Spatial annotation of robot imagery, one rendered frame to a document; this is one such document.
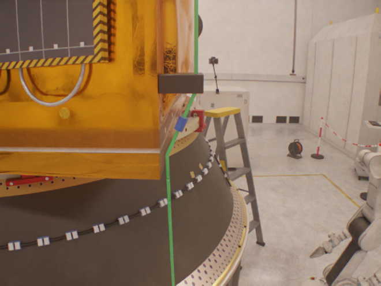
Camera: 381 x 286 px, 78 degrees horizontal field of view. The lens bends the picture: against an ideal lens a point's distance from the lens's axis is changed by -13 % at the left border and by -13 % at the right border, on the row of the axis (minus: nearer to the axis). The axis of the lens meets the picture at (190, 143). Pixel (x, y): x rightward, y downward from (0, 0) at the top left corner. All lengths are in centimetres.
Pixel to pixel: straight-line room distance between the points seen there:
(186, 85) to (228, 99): 430
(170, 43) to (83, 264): 65
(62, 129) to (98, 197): 41
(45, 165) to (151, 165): 19
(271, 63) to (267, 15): 153
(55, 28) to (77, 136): 17
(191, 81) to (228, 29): 838
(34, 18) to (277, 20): 889
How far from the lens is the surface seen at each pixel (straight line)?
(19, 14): 45
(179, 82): 41
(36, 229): 84
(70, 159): 49
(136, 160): 45
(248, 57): 882
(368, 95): 652
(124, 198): 87
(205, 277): 105
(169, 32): 45
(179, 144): 108
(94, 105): 44
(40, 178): 77
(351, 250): 199
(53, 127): 48
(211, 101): 468
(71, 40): 40
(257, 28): 896
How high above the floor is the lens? 194
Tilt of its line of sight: 16 degrees down
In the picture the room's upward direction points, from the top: straight up
